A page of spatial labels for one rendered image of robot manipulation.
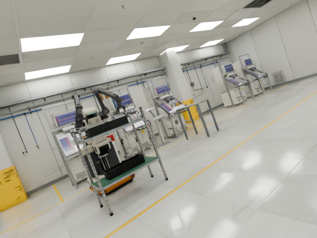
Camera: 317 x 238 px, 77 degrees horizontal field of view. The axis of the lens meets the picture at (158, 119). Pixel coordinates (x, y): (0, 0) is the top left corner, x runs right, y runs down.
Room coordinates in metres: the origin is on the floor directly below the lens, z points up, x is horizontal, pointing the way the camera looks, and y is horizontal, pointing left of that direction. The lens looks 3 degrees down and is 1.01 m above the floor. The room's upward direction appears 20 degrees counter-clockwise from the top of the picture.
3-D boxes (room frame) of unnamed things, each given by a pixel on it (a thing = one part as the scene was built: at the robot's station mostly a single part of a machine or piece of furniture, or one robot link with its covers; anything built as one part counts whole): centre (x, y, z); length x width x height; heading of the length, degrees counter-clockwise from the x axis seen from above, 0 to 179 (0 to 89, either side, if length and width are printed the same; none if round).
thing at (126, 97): (5.56, 0.79, 1.52); 0.51 x 0.13 x 0.27; 123
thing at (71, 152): (4.71, 2.02, 0.66); 1.01 x 0.73 x 1.31; 33
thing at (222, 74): (8.33, -3.30, 0.95); 1.36 x 0.82 x 1.90; 33
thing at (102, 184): (2.73, 0.66, 0.55); 0.91 x 0.46 x 1.10; 123
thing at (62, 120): (4.87, 2.14, 0.95); 1.35 x 0.82 x 1.90; 33
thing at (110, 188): (3.39, 1.13, 0.16); 0.67 x 0.64 x 0.25; 34
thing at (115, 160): (3.47, 1.19, 0.59); 0.55 x 0.34 x 0.83; 124
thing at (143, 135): (5.63, 0.91, 0.31); 0.70 x 0.65 x 0.62; 123
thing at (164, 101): (6.27, -0.43, 0.65); 1.01 x 0.73 x 1.29; 33
